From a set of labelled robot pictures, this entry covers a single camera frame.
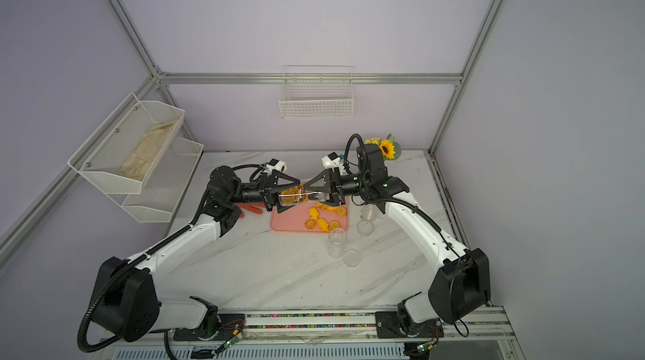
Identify upper white mesh shelf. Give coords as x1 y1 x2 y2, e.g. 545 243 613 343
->
67 93 185 195

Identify white mesh shelf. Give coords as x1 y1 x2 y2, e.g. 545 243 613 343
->
67 93 185 195
121 137 203 223

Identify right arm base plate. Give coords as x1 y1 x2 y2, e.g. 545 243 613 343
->
375 311 444 339

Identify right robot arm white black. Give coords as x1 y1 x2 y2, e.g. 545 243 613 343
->
304 133 491 336

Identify aluminium mounting rail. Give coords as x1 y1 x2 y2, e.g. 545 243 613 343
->
98 305 517 348

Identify red rubber glove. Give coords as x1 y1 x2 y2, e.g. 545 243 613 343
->
238 204 265 218

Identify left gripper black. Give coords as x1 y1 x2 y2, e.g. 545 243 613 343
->
229 169 303 215

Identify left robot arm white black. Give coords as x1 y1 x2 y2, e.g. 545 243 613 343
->
77 166 301 353

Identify beige cloth in shelf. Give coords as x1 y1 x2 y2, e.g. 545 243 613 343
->
118 120 177 181

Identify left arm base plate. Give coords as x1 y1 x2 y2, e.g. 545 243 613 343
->
172 313 246 342

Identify yellow sunflower bouquet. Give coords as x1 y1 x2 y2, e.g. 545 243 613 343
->
366 133 402 161

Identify white wire wall basket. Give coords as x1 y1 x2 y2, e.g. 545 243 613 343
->
279 65 354 120

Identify pink plastic tray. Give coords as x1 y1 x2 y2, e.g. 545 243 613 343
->
270 201 323 233

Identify lower white mesh shelf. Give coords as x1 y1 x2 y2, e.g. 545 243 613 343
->
121 137 203 223

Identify clear jar with pretzels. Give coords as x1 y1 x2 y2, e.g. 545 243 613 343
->
279 185 312 205

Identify orange cookie pile on tray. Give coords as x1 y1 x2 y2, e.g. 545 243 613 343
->
301 202 349 233

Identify clear jar front cookies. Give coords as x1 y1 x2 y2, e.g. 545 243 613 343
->
327 228 347 259

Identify clear jar with cookies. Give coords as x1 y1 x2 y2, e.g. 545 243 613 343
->
356 205 379 237

